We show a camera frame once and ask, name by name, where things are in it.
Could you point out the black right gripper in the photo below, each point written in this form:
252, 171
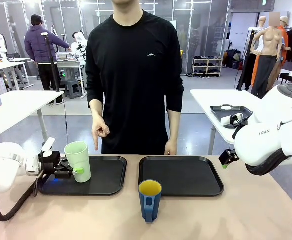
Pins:
228, 156

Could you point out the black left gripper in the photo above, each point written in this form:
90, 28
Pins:
51, 162

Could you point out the pale green plastic cup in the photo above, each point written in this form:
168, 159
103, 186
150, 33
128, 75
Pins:
79, 160

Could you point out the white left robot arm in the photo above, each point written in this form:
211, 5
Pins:
6, 162

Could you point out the person's right forearm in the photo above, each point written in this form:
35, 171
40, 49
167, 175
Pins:
95, 108

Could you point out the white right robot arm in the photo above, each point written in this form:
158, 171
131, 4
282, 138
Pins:
260, 140

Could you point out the person's left forearm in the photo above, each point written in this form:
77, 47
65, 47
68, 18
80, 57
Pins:
173, 125

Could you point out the person's right hand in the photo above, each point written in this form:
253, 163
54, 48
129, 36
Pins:
99, 127

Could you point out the person's left hand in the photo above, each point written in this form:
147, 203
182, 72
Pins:
171, 147

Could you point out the black plastic serving tray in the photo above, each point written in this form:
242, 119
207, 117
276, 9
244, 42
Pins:
180, 175
105, 175

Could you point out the white handheld device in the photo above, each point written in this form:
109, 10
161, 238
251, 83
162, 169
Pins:
231, 118

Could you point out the small dark grey tray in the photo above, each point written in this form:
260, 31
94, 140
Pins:
216, 113

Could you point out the white side table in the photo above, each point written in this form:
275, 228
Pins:
210, 100
18, 105

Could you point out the grey step stool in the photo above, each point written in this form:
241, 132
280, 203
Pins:
73, 88

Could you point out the blue cup yellow inside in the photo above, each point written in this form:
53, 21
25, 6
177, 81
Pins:
149, 205

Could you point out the black tripod stand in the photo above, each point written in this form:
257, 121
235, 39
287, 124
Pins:
52, 70

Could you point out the person's black shirt torso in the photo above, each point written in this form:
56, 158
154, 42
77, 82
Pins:
133, 87

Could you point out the white shoe rack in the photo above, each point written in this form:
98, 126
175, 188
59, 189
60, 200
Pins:
206, 66

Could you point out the white background desk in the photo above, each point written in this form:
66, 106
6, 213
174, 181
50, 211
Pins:
8, 66

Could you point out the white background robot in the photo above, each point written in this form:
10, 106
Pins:
79, 46

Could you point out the bare mannequin with dark trousers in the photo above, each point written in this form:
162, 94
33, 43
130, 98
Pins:
268, 50

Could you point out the man in purple jacket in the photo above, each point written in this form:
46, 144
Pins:
39, 45

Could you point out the mannequin in orange clothes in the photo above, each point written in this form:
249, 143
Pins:
284, 35

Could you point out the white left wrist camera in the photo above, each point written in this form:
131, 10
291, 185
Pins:
48, 145

